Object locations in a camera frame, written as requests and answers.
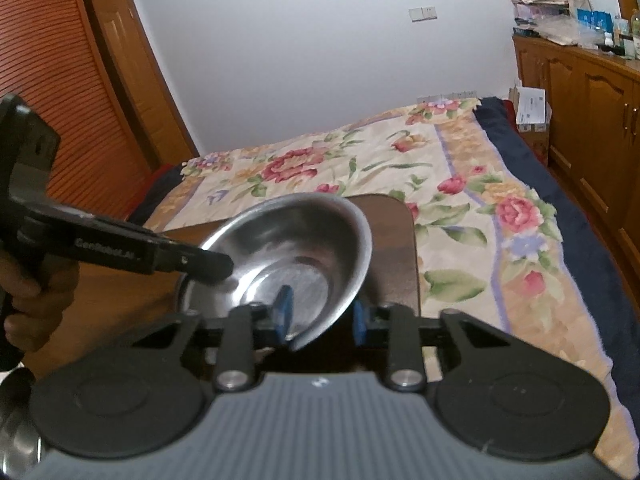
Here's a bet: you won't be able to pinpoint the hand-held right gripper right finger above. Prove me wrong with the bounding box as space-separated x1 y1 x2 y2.
351 300 512 392

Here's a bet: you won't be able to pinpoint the stainless steel bowl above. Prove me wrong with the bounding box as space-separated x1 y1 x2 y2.
0 369 45 480
175 193 374 352

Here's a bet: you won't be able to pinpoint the person's left hand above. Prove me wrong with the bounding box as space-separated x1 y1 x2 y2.
0 248 82 357

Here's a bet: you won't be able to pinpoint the white cardboard box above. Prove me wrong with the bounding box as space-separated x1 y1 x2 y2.
508 84 552 134

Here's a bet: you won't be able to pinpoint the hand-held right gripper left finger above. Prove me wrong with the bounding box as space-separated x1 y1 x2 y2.
131 285 294 394

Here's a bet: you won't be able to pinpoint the dark blue bed sheet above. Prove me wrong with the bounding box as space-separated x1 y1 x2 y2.
472 95 640 433

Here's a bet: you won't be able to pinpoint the wooden sideboard cabinet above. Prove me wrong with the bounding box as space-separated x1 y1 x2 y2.
512 34 640 283

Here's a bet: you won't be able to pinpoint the row of wall sockets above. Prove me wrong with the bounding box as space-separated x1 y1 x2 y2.
416 88 479 104

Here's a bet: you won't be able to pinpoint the wooden slatted wardrobe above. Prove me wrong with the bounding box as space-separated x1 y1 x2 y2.
0 0 202 223

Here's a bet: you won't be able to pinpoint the dark red and black cloth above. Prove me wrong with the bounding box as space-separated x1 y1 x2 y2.
126 161 187 227

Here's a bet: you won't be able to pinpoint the floral printed blanket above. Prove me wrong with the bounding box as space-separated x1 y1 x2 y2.
144 97 640 477

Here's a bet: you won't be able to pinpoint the clear plastic bags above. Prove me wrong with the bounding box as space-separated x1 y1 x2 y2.
514 3 607 48

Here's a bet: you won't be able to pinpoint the blue packets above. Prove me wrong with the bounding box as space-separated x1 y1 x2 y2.
576 8 614 32

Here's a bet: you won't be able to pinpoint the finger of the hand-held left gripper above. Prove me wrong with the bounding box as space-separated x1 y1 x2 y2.
156 238 235 284

